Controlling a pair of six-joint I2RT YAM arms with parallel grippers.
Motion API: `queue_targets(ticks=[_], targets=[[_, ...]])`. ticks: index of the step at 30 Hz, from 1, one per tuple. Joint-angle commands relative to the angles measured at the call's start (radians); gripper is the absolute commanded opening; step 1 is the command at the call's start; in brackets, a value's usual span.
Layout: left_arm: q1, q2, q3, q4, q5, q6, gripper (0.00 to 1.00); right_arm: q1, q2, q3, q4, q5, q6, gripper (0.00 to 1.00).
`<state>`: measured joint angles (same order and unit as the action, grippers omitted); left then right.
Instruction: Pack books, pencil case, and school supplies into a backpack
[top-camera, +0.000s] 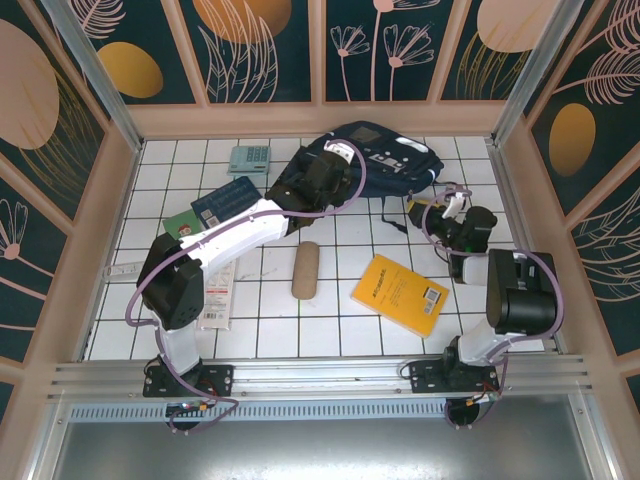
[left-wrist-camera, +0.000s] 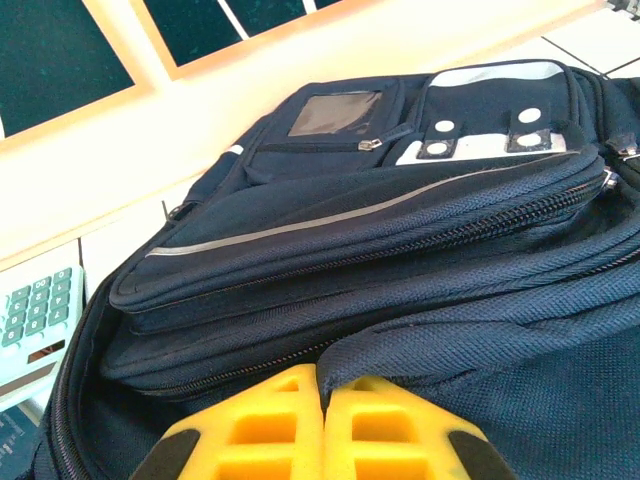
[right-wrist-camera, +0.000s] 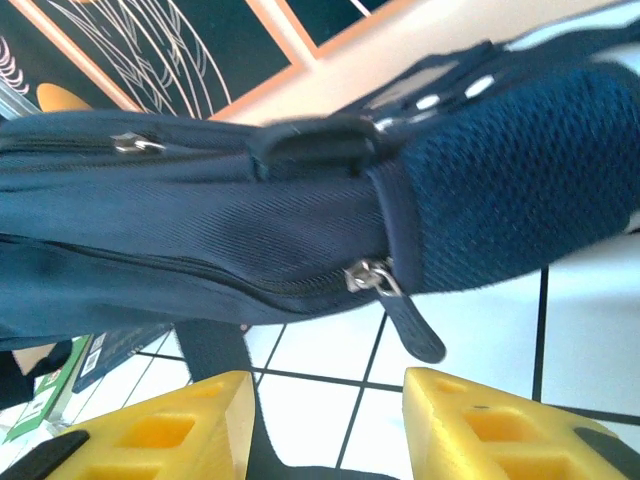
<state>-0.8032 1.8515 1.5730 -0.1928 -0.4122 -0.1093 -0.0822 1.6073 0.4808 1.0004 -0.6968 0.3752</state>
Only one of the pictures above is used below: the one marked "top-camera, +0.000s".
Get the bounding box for navy blue backpack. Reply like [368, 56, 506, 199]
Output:
[279, 121, 446, 236]

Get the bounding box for mint green calculator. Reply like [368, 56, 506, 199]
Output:
[227, 146, 271, 177]

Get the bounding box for yellow book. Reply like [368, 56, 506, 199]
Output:
[349, 253, 451, 340]

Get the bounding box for beige pencil case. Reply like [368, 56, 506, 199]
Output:
[291, 241, 321, 301]

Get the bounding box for blue book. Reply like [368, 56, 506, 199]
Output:
[191, 175, 266, 226]

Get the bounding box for green book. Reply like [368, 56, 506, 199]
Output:
[162, 208, 205, 242]

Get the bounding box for clear plastic stationery pack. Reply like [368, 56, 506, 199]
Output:
[197, 259, 237, 332]

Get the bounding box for grey metal sheet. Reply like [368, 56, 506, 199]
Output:
[47, 418, 609, 480]

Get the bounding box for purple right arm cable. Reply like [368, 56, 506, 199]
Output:
[422, 187, 569, 431]

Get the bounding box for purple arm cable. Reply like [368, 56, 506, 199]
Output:
[128, 138, 370, 437]
[422, 187, 569, 431]

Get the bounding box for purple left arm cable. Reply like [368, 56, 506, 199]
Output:
[128, 138, 370, 437]

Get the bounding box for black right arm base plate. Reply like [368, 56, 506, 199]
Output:
[408, 360, 501, 399]

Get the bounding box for aluminium corner post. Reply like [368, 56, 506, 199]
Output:
[492, 0, 594, 146]
[42, 0, 146, 154]

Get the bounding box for aluminium mounting rail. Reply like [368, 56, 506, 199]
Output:
[47, 353, 594, 401]

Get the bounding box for perforated metal cable tray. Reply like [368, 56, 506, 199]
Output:
[67, 403, 576, 424]

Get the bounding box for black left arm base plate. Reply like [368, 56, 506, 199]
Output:
[143, 363, 236, 399]

